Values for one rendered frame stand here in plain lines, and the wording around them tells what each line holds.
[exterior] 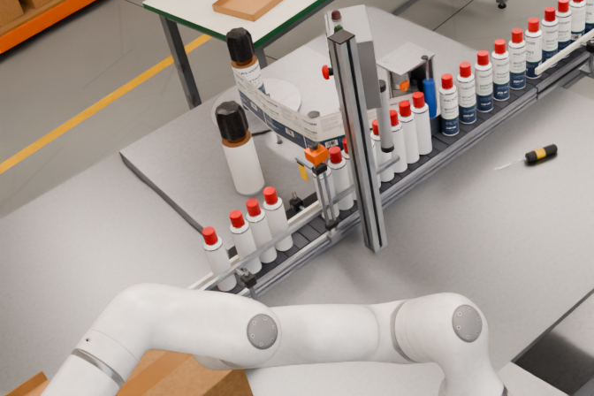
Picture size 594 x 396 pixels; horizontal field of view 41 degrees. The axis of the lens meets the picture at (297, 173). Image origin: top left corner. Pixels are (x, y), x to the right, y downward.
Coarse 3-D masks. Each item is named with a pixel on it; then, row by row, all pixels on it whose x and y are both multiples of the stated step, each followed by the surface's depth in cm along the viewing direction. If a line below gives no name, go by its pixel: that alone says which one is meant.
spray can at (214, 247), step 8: (208, 232) 198; (208, 240) 198; (216, 240) 199; (208, 248) 200; (216, 248) 199; (224, 248) 202; (208, 256) 202; (216, 256) 201; (224, 256) 202; (216, 264) 203; (224, 264) 204; (216, 272) 205; (224, 280) 207; (232, 280) 208; (224, 288) 209; (232, 288) 210
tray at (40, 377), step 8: (40, 376) 202; (24, 384) 200; (32, 384) 202; (40, 384) 203; (48, 384) 203; (8, 392) 199; (16, 392) 200; (24, 392) 201; (32, 392) 202; (40, 392) 201
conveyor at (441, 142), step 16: (512, 96) 250; (496, 112) 246; (464, 128) 243; (432, 144) 240; (448, 144) 239; (400, 176) 232; (352, 208) 225; (320, 224) 223; (304, 240) 219; (288, 256) 215; (240, 288) 210
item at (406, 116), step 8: (400, 104) 223; (408, 104) 223; (400, 112) 224; (408, 112) 224; (400, 120) 225; (408, 120) 225; (408, 128) 226; (408, 136) 228; (416, 136) 230; (408, 144) 230; (416, 144) 231; (408, 152) 232; (416, 152) 233; (408, 160) 234; (416, 160) 234
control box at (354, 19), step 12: (348, 12) 189; (360, 12) 188; (336, 24) 186; (348, 24) 185; (360, 24) 184; (360, 36) 180; (360, 48) 179; (372, 48) 180; (360, 60) 181; (372, 60) 182; (372, 72) 184; (372, 84) 186; (372, 96) 188; (372, 108) 190
